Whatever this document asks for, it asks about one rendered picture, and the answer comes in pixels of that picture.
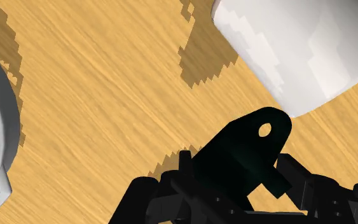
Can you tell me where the black tool with round hole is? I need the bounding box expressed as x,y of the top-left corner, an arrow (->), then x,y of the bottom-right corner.
191,106 -> 293,213

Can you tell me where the white cylindrical cup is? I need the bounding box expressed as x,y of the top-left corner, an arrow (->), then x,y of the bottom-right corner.
210,0 -> 358,119

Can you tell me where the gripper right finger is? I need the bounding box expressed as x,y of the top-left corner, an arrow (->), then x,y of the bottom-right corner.
275,153 -> 358,224

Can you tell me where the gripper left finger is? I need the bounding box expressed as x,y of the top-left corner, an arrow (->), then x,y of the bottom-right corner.
108,150 -> 205,224

